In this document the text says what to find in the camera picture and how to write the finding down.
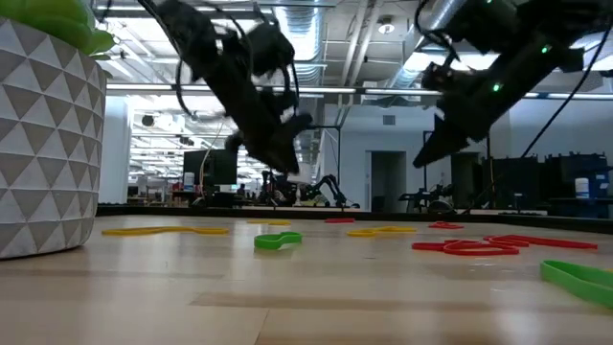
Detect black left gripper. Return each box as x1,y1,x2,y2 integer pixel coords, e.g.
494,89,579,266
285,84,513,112
210,57,316,176

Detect black metal table frame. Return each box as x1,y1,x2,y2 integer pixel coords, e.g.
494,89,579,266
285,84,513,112
95,203,613,236

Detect green succulent plant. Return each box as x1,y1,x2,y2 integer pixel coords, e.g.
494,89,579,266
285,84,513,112
0,0,117,81

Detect green rubber band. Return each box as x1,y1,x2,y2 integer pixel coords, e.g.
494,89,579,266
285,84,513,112
539,259,613,310
253,231,304,251

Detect long black arm cable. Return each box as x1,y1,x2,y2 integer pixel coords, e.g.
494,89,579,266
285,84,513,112
520,18,613,159

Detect black background equipment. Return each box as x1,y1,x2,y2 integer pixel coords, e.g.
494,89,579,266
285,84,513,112
397,184,456,215

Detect white grey triangle-pattern pot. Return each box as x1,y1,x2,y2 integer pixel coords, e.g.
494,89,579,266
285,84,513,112
0,16,109,260

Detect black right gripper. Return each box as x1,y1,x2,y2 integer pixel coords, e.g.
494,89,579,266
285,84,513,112
412,63,490,170

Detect black cabinets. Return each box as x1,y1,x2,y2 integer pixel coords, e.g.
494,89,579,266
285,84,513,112
481,151,613,218

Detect silver ventilation duct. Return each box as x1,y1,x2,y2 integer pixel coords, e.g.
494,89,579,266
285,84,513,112
275,0,328,87
382,0,468,92

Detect long light strip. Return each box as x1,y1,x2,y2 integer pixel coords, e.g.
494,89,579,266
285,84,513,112
105,83,613,101

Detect black monitor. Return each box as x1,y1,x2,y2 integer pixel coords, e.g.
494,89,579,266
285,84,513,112
182,149,238,187

